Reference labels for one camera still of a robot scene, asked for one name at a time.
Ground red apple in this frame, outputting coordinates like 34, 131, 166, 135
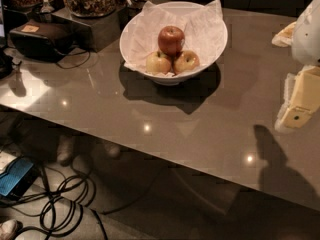
158, 26, 185, 56

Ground yellow apple left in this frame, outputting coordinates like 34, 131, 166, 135
146, 51, 171, 75

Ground yellow-red apple right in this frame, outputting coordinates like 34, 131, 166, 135
173, 50, 200, 74

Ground metal scoop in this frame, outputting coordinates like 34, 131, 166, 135
40, 0, 54, 13

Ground black floor cables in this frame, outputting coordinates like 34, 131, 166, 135
0, 162, 109, 240

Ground black device with label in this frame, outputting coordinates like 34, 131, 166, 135
9, 20, 74, 62

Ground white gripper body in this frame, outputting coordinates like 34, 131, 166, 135
291, 0, 320, 66

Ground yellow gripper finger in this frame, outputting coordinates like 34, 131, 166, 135
275, 66, 320, 133
271, 22, 296, 47

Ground white shoe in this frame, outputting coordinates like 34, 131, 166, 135
0, 220, 18, 240

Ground white paper liner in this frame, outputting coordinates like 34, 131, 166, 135
123, 0, 225, 78

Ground black cable on table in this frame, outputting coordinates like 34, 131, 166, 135
53, 45, 92, 70

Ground blue box on floor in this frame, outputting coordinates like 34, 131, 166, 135
0, 158, 38, 201

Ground white bowl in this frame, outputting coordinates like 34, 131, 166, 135
119, 1, 229, 87

